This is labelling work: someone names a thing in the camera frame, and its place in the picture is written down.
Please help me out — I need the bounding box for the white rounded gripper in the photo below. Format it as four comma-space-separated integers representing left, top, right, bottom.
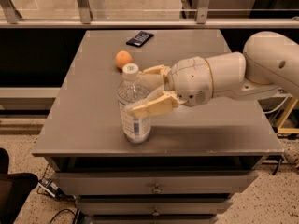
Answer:
124, 57, 213, 118

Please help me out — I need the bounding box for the clear plastic water bottle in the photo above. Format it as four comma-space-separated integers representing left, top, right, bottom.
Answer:
116, 63, 152, 145

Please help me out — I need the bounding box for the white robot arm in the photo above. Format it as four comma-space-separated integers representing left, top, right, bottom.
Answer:
125, 31, 299, 118

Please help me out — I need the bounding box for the dark blue rxbar wrapper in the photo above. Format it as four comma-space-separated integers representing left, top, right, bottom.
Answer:
126, 31, 154, 48

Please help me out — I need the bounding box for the orange fruit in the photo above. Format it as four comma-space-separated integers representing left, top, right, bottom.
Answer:
115, 50, 133, 69

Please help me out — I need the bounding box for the grey drawer cabinet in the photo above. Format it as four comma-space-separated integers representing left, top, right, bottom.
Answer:
34, 30, 283, 224

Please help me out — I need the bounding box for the top drawer metal knob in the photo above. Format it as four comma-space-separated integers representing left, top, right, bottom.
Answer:
152, 184, 162, 194

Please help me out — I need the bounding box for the drawer metal knob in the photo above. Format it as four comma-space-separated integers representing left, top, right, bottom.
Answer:
151, 208, 160, 217
152, 184, 162, 194

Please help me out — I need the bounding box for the metal window railing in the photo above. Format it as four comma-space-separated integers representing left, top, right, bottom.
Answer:
0, 0, 299, 29

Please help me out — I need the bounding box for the black office chair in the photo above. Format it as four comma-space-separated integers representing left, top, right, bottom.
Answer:
0, 148, 38, 224

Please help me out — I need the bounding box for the yellow metal frame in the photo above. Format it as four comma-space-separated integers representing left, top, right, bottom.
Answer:
275, 97, 299, 134

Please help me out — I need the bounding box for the wire basket on floor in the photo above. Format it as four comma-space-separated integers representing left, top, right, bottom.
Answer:
37, 165, 75, 202

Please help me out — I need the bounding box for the black floor cable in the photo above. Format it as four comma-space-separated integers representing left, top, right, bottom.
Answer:
48, 207, 82, 224

